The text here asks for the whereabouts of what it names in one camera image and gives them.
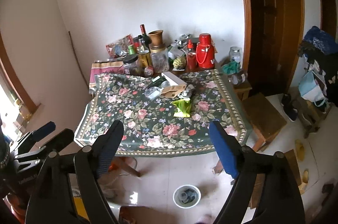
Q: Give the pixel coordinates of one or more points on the red snack packet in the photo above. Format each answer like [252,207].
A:
[118,45]

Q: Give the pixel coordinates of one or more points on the red sauce bottle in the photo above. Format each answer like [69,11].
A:
[191,60]

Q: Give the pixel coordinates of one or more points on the silver foil packet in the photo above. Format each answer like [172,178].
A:
[183,39]

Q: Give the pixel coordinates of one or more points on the dark wooden door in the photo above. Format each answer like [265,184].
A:
[272,28]

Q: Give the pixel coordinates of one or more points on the white plastic bucket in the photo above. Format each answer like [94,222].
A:
[186,196]

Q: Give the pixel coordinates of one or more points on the yellow slipper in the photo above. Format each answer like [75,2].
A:
[305,176]
[300,150]

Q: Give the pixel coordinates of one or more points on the floral green tablecloth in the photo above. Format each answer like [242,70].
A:
[158,121]

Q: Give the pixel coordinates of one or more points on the small wooden bench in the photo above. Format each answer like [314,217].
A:
[310,121]

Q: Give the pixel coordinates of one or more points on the dark wine bottle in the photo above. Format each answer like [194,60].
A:
[144,33]

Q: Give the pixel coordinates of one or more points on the dark glass jar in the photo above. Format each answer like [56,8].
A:
[131,65]

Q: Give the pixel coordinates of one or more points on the yellow prickly ornament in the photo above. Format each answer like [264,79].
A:
[179,63]

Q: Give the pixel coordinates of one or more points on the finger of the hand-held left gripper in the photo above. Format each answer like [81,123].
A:
[45,128]
[63,138]

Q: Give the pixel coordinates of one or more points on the long white box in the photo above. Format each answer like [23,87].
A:
[173,78]

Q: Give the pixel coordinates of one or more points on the green snack wrapper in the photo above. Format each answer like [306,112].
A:
[182,107]

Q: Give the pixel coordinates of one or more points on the clear bottle black cap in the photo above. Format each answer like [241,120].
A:
[189,91]

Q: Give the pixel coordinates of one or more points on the pile of dark clothes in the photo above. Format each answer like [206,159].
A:
[328,73]

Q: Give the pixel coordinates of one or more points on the blue patterned cloth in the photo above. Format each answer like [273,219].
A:
[318,37]

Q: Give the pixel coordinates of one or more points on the brown cardboard box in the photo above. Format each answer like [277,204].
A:
[174,89]

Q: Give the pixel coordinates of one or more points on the glass jar metal lid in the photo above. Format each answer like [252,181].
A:
[238,78]

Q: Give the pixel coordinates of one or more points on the small red lid jar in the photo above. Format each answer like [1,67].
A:
[149,71]

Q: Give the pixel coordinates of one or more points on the small clear plastic cup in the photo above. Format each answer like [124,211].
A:
[165,84]

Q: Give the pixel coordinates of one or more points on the wooden window frame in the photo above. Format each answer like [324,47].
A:
[23,97]

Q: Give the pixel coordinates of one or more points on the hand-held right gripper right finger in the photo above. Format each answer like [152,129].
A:
[224,150]

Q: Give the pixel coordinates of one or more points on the thin wooden stick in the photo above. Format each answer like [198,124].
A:
[76,57]

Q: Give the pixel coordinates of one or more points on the large glass storage jar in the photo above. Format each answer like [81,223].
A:
[159,61]

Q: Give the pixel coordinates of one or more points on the clear plastic container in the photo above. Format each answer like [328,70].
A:
[152,93]

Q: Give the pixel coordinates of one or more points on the wooden stool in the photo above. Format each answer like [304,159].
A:
[264,115]

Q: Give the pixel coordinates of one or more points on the green cap bottle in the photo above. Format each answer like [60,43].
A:
[131,50]

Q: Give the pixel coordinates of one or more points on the tall clear glass jar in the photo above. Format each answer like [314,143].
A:
[235,55]

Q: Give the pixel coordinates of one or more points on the black shoe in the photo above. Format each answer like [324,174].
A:
[286,101]
[291,114]

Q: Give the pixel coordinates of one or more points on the green cloth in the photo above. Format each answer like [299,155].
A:
[230,67]

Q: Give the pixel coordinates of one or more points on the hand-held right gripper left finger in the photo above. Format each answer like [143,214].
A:
[105,158]

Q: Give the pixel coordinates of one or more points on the red thermos flask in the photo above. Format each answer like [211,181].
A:
[204,52]

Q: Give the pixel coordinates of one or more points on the white blue bag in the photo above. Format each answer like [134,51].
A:
[310,88]

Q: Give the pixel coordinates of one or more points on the yellow label glass bottle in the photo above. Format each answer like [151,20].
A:
[144,59]

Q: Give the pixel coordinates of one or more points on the brown cardboard sheet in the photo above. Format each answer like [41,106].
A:
[290,163]

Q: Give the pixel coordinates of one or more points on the wooden side table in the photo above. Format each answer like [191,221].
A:
[244,89]

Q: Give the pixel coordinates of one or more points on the small green tin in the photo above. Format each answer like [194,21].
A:
[156,79]

